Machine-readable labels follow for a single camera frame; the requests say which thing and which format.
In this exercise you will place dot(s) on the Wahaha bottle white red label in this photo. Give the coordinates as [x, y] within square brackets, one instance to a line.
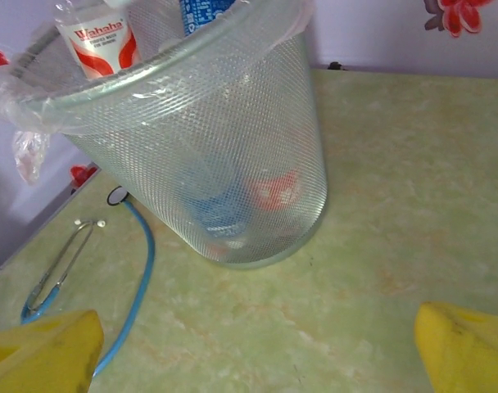
[97, 41]

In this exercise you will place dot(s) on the clear mesh waste bin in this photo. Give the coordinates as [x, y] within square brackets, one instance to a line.
[216, 135]

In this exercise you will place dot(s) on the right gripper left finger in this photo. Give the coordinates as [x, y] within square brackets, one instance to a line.
[40, 356]

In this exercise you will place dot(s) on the Pepsi bottle dark blue label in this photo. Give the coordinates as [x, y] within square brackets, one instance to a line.
[208, 16]

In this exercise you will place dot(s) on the clear plastic bin liner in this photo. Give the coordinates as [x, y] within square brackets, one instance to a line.
[28, 159]

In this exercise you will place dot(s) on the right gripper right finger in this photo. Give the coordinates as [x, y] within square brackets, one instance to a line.
[470, 352]

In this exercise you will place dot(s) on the clear bottle light blue label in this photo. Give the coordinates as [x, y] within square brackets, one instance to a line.
[220, 209]

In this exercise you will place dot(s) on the blue stethoscope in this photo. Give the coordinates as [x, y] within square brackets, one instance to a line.
[144, 262]

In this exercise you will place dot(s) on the small bottle solid red label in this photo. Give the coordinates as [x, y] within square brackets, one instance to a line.
[273, 192]

